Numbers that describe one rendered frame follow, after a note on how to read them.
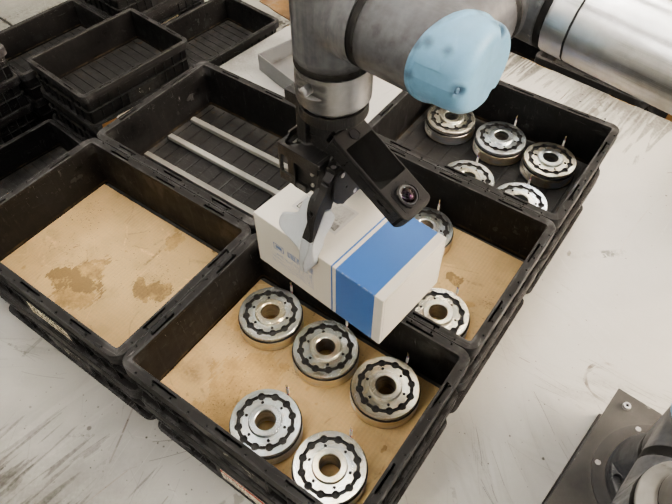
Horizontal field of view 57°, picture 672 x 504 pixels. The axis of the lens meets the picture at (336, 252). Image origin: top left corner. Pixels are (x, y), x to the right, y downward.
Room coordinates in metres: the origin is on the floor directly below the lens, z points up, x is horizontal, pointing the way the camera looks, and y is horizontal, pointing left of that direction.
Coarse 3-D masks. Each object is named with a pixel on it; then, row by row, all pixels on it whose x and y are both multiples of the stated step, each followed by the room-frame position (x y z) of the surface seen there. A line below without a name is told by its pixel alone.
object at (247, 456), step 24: (144, 336) 0.46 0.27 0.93; (432, 336) 0.46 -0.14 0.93; (144, 384) 0.39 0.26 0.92; (456, 384) 0.39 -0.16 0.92; (192, 408) 0.35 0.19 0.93; (432, 408) 0.35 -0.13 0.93; (216, 432) 0.32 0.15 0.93; (240, 456) 0.29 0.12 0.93; (408, 456) 0.28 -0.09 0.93; (288, 480) 0.25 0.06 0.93; (384, 480) 0.26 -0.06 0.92
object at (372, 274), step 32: (288, 192) 0.54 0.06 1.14; (256, 224) 0.50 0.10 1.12; (352, 224) 0.48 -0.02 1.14; (384, 224) 0.48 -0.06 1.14; (416, 224) 0.48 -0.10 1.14; (288, 256) 0.47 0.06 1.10; (320, 256) 0.44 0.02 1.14; (352, 256) 0.44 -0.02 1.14; (384, 256) 0.44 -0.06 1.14; (416, 256) 0.44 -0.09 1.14; (320, 288) 0.43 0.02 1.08; (352, 288) 0.40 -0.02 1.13; (384, 288) 0.39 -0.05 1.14; (416, 288) 0.43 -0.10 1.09; (352, 320) 0.40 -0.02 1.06; (384, 320) 0.38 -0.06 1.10
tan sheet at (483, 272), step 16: (464, 240) 0.72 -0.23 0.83; (448, 256) 0.68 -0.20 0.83; (464, 256) 0.68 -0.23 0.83; (480, 256) 0.68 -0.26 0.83; (496, 256) 0.68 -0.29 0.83; (448, 272) 0.65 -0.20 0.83; (464, 272) 0.65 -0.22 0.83; (480, 272) 0.65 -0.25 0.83; (496, 272) 0.65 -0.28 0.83; (512, 272) 0.65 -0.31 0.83; (448, 288) 0.61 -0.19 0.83; (464, 288) 0.61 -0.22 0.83; (480, 288) 0.61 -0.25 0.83; (496, 288) 0.61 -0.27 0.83; (480, 304) 0.58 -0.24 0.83; (480, 320) 0.55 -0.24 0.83
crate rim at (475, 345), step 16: (416, 160) 0.82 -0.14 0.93; (448, 176) 0.79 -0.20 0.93; (480, 192) 0.74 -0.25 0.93; (512, 208) 0.71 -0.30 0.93; (544, 224) 0.67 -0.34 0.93; (544, 240) 0.64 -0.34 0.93; (528, 256) 0.60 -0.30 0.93; (528, 272) 0.57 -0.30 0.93; (512, 288) 0.54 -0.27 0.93; (496, 304) 0.51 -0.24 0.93; (416, 320) 0.49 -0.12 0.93; (432, 320) 0.49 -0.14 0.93; (496, 320) 0.49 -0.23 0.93; (448, 336) 0.46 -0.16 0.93; (480, 336) 0.46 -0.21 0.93
